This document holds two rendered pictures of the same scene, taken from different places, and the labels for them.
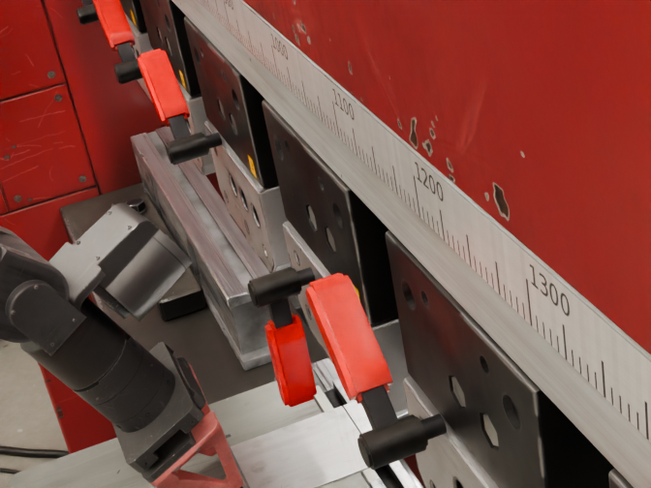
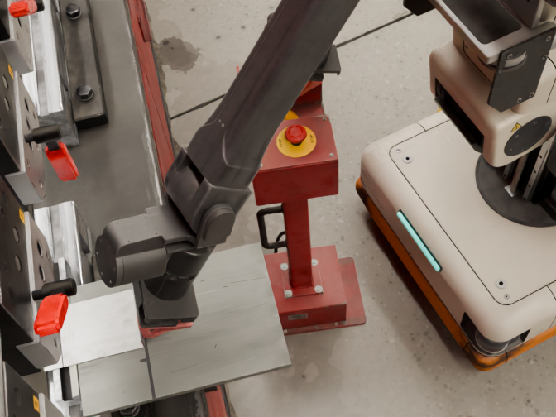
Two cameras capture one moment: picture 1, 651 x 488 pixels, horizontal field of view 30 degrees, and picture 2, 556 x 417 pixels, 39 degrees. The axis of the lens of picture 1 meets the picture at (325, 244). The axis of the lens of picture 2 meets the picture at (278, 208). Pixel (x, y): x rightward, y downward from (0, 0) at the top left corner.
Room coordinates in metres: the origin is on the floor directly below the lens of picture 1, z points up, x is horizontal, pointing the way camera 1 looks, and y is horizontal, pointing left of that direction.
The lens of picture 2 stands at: (1.16, 0.35, 1.93)
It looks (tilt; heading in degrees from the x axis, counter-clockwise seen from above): 59 degrees down; 187
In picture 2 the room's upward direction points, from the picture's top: 7 degrees counter-clockwise
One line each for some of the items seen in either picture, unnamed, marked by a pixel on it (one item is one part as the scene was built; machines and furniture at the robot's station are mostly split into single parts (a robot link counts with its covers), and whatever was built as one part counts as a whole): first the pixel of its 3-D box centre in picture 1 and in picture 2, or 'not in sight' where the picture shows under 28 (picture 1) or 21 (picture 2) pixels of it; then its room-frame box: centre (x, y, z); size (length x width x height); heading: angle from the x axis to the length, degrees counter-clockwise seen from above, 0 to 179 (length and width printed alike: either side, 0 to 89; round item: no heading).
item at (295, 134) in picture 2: not in sight; (295, 137); (0.32, 0.29, 0.79); 0.04 x 0.04 x 0.04
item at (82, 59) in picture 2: not in sight; (82, 58); (0.21, -0.09, 0.89); 0.30 x 0.05 x 0.03; 15
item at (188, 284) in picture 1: (155, 252); not in sight; (1.38, 0.22, 0.89); 0.30 x 0.05 x 0.03; 15
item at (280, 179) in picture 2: not in sight; (288, 131); (0.28, 0.28, 0.75); 0.20 x 0.16 x 0.18; 8
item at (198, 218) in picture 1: (202, 231); not in sight; (1.34, 0.15, 0.92); 0.50 x 0.06 x 0.10; 15
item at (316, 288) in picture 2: not in sight; (301, 277); (0.28, 0.28, 0.13); 0.10 x 0.10 x 0.01; 8
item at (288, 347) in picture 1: (294, 337); (53, 155); (0.64, 0.03, 1.20); 0.04 x 0.02 x 0.10; 105
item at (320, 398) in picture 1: (345, 444); (74, 348); (0.80, 0.02, 0.99); 0.14 x 0.01 x 0.03; 15
